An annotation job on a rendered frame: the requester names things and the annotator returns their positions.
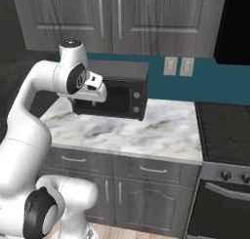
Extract grey wood wall cupboard door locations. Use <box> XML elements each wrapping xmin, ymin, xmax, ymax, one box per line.
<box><xmin>111</xmin><ymin>0</ymin><xmax>228</xmax><ymax>59</ymax></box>
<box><xmin>12</xmin><ymin>0</ymin><xmax>113</xmax><ymax>54</ymax></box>

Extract black oven door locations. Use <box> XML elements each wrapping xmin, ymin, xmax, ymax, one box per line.
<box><xmin>186</xmin><ymin>179</ymin><xmax>250</xmax><ymax>239</ymax></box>

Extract silver oven door handle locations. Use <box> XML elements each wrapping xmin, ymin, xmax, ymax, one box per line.
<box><xmin>204</xmin><ymin>180</ymin><xmax>250</xmax><ymax>202</ymax></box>

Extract toaster oven glass door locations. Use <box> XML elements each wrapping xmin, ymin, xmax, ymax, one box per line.
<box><xmin>72</xmin><ymin>78</ymin><xmax>133</xmax><ymax>116</ymax></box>

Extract black range hood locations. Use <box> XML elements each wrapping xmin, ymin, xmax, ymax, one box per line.
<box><xmin>213</xmin><ymin>0</ymin><xmax>250</xmax><ymax>66</ymax></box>

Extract black toaster oven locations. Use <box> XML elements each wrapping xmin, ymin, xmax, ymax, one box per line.
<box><xmin>71</xmin><ymin>60</ymin><xmax>151</xmax><ymax>122</ymax></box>

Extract silver wall cupboard handle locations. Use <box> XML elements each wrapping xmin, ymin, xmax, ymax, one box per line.
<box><xmin>116</xmin><ymin>0</ymin><xmax>124</xmax><ymax>42</ymax></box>
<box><xmin>98</xmin><ymin>0</ymin><xmax>105</xmax><ymax>41</ymax></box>

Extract silver base cupboard handle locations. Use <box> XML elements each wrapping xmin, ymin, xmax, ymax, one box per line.
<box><xmin>117</xmin><ymin>180</ymin><xmax>123</xmax><ymax>205</ymax></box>
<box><xmin>104</xmin><ymin>179</ymin><xmax>110</xmax><ymax>204</ymax></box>

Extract silver oven control panel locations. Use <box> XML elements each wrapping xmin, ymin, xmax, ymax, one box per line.
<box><xmin>198</xmin><ymin>161</ymin><xmax>250</xmax><ymax>187</ymax></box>

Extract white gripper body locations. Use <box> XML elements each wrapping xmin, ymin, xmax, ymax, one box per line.
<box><xmin>73</xmin><ymin>82</ymin><xmax>108</xmax><ymax>103</ymax></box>

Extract grey wood drawer front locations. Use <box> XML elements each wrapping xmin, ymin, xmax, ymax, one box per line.
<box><xmin>112</xmin><ymin>154</ymin><xmax>201</xmax><ymax>189</ymax></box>
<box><xmin>42</xmin><ymin>146</ymin><xmax>114</xmax><ymax>178</ymax></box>

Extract white wall socket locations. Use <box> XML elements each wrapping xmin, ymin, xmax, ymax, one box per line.
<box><xmin>179</xmin><ymin>57</ymin><xmax>195</xmax><ymax>78</ymax></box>
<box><xmin>163</xmin><ymin>56</ymin><xmax>179</xmax><ymax>77</ymax></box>

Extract grey wood base cupboard door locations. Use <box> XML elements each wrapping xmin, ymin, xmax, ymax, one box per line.
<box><xmin>114</xmin><ymin>177</ymin><xmax>193</xmax><ymax>238</ymax></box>
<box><xmin>85</xmin><ymin>176</ymin><xmax>118</xmax><ymax>226</ymax></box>

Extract dark oven knob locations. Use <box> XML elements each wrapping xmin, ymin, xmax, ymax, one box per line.
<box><xmin>240</xmin><ymin>172</ymin><xmax>250</xmax><ymax>184</ymax></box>
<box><xmin>220</xmin><ymin>170</ymin><xmax>232</xmax><ymax>181</ymax></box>

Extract black hob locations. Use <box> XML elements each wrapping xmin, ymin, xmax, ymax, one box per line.
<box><xmin>194</xmin><ymin>100</ymin><xmax>250</xmax><ymax>168</ymax></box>

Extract silver drawer handle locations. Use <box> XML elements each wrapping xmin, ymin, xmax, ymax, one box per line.
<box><xmin>139</xmin><ymin>165</ymin><xmax>169</xmax><ymax>175</ymax></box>
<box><xmin>61</xmin><ymin>155</ymin><xmax>88</xmax><ymax>164</ymax></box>

